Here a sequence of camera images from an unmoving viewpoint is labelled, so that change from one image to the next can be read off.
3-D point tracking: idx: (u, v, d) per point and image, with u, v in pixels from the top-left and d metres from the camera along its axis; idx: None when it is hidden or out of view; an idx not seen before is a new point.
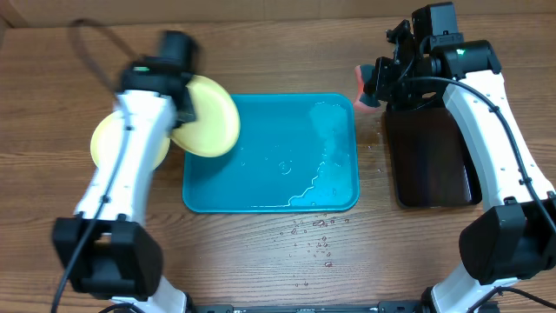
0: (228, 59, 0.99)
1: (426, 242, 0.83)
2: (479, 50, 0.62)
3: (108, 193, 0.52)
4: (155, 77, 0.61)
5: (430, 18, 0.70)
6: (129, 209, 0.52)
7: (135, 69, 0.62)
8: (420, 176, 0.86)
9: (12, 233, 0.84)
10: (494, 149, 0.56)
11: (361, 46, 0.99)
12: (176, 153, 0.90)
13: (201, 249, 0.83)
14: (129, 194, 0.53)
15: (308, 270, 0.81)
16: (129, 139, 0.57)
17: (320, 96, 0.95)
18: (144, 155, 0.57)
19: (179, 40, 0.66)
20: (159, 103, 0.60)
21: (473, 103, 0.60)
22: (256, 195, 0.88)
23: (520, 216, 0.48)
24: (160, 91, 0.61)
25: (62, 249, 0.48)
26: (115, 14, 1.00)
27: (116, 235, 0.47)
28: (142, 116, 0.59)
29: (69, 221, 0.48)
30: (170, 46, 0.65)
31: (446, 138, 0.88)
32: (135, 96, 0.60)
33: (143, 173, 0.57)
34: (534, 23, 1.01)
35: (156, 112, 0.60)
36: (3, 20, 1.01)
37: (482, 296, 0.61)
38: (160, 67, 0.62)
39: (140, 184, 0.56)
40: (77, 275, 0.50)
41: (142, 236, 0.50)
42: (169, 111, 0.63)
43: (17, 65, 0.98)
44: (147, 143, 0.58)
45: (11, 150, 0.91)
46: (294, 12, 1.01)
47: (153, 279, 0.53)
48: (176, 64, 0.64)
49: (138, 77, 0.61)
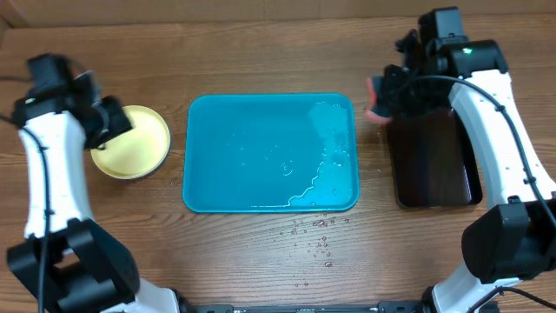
0: (228, 59, 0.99)
1: (426, 242, 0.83)
2: (486, 50, 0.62)
3: (49, 206, 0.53)
4: (48, 104, 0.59)
5: (435, 19, 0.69)
6: (76, 212, 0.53)
7: (29, 101, 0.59)
8: (420, 177, 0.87)
9: (12, 233, 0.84)
10: (499, 149, 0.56)
11: (361, 45, 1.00)
12: (176, 153, 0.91)
13: (200, 249, 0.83)
14: (69, 200, 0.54)
15: (308, 270, 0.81)
16: (48, 158, 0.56)
17: (320, 96, 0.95)
18: (67, 162, 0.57)
19: (49, 63, 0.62)
20: (61, 117, 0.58)
21: (479, 103, 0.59)
22: (256, 195, 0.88)
23: (524, 215, 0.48)
24: (56, 109, 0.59)
25: (25, 276, 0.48)
26: (115, 15, 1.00)
27: (72, 239, 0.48)
28: (49, 134, 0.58)
29: (20, 249, 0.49)
30: (39, 75, 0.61)
31: (446, 138, 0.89)
32: (36, 125, 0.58)
33: (79, 191, 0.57)
34: (533, 23, 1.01)
35: (64, 128, 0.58)
36: (5, 20, 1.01)
37: (483, 297, 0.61)
38: (44, 95, 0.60)
39: (76, 189, 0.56)
40: (52, 299, 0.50)
41: (98, 232, 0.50)
42: (76, 127, 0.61)
43: (18, 65, 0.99)
44: (66, 156, 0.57)
45: (11, 150, 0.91)
46: (294, 12, 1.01)
47: (132, 277, 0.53)
48: (58, 89, 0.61)
49: (31, 110, 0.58)
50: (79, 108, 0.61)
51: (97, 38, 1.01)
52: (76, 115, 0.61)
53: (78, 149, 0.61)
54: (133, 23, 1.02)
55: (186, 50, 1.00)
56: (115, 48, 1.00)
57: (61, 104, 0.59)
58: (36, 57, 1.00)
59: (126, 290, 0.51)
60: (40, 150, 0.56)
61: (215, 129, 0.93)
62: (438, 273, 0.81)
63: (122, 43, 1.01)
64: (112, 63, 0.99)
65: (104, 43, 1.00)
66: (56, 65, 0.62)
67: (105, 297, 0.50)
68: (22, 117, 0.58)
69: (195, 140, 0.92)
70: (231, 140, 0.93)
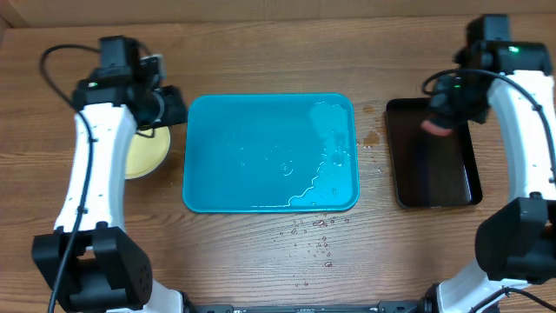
0: (228, 59, 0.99)
1: (426, 242, 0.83)
2: (532, 53, 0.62)
3: (83, 204, 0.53)
4: (107, 90, 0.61)
5: (485, 23, 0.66)
6: (107, 217, 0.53)
7: (90, 84, 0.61)
8: (420, 176, 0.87)
9: (11, 233, 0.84)
10: (529, 146, 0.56)
11: (361, 45, 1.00)
12: (176, 153, 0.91)
13: (200, 249, 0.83)
14: (105, 201, 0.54)
15: (308, 270, 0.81)
16: (95, 150, 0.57)
17: (320, 96, 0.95)
18: (113, 161, 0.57)
19: (118, 44, 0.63)
20: (118, 110, 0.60)
21: (518, 101, 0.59)
22: (256, 195, 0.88)
23: (542, 214, 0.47)
24: (115, 101, 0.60)
25: (44, 266, 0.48)
26: (115, 15, 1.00)
27: (97, 243, 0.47)
28: (101, 124, 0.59)
29: (48, 239, 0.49)
30: (109, 53, 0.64)
31: (446, 138, 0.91)
32: (92, 110, 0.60)
33: (115, 193, 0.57)
34: (533, 23, 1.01)
35: (117, 122, 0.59)
36: (4, 20, 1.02)
37: (488, 296, 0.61)
38: (108, 79, 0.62)
39: (113, 189, 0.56)
40: (66, 292, 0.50)
41: (125, 241, 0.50)
42: (129, 121, 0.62)
43: (18, 65, 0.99)
44: (113, 151, 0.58)
45: (11, 150, 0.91)
46: (294, 12, 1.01)
47: (142, 289, 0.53)
48: (122, 75, 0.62)
49: (90, 93, 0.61)
50: (136, 98, 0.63)
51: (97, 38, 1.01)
52: (130, 105, 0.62)
53: (127, 144, 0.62)
54: (133, 23, 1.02)
55: (186, 49, 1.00)
56: None
57: (120, 92, 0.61)
58: (36, 56, 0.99)
59: (135, 299, 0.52)
60: (89, 142, 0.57)
61: (215, 129, 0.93)
62: (439, 273, 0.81)
63: None
64: None
65: None
66: (124, 47, 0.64)
67: (114, 302, 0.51)
68: (82, 99, 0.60)
69: (195, 140, 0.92)
70: (231, 140, 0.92)
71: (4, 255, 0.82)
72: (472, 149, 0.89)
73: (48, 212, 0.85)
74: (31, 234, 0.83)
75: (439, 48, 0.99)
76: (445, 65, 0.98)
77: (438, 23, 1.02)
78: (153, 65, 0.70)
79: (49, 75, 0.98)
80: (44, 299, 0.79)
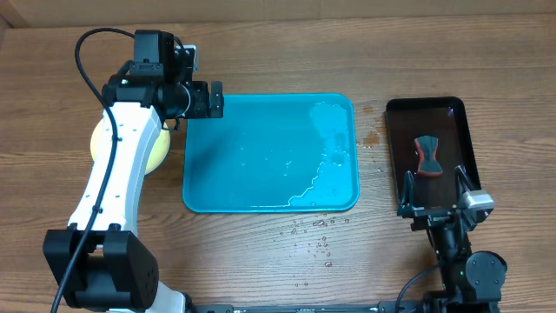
0: (228, 60, 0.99)
1: (426, 242, 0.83)
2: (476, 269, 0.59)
3: (100, 204, 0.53)
4: (138, 90, 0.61)
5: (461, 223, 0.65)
6: (122, 219, 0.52)
7: (122, 83, 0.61)
8: (420, 180, 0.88)
9: (11, 233, 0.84)
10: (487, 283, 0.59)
11: (361, 46, 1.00)
12: (176, 153, 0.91)
13: (200, 249, 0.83)
14: (122, 203, 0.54)
15: (308, 270, 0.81)
16: (116, 149, 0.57)
17: (320, 96, 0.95)
18: (134, 163, 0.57)
19: (154, 42, 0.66)
20: (146, 111, 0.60)
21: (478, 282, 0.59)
22: (256, 195, 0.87)
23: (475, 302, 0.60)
24: (145, 102, 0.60)
25: (55, 261, 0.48)
26: (117, 16, 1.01)
27: (108, 246, 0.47)
28: (128, 123, 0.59)
29: (60, 234, 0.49)
30: (142, 49, 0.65)
31: (446, 139, 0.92)
32: (121, 109, 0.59)
33: (133, 196, 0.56)
34: (533, 23, 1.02)
35: (144, 123, 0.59)
36: (4, 20, 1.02)
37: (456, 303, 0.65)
38: (141, 81, 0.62)
39: (131, 191, 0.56)
40: (71, 288, 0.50)
41: (135, 245, 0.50)
42: (156, 123, 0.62)
43: (17, 64, 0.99)
44: (135, 152, 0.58)
45: (11, 149, 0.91)
46: (293, 12, 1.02)
47: (148, 292, 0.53)
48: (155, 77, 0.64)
49: (121, 90, 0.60)
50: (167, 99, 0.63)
51: (98, 38, 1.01)
52: (162, 105, 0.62)
53: (149, 145, 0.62)
54: (133, 23, 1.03)
55: None
56: (115, 47, 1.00)
57: (151, 91, 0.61)
58: (36, 56, 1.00)
59: (137, 303, 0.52)
60: (114, 140, 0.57)
61: (216, 129, 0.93)
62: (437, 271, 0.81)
63: (122, 43, 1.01)
64: (112, 63, 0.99)
65: (104, 43, 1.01)
66: (159, 43, 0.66)
67: (116, 302, 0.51)
68: (112, 94, 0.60)
69: (195, 141, 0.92)
70: (231, 140, 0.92)
71: (3, 255, 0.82)
72: (472, 148, 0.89)
73: (48, 212, 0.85)
74: (32, 234, 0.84)
75: (439, 48, 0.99)
76: (445, 65, 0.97)
77: (438, 23, 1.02)
78: (184, 56, 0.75)
79: (49, 75, 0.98)
80: (45, 299, 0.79)
